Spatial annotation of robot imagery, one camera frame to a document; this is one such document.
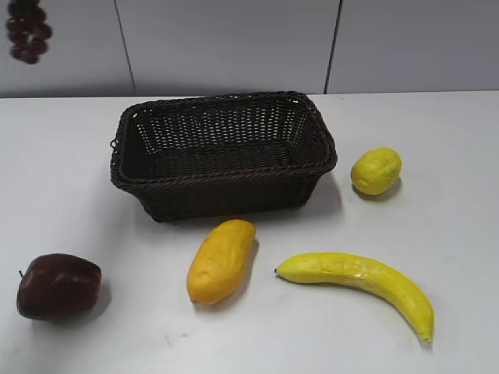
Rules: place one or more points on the orange yellow mango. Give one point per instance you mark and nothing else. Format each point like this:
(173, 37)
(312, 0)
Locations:
(220, 264)

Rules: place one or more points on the dark red apple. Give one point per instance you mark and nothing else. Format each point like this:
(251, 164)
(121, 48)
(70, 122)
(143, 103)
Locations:
(58, 286)

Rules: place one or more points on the yellow lemon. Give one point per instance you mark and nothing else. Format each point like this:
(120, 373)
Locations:
(376, 171)

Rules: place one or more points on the black wicker basket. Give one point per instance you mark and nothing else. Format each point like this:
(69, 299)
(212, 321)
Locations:
(221, 155)

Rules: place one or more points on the yellow banana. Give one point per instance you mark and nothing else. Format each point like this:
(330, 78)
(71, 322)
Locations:
(366, 274)

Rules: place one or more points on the dark purple grape bunch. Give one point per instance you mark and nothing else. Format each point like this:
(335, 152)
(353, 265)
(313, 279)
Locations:
(28, 30)

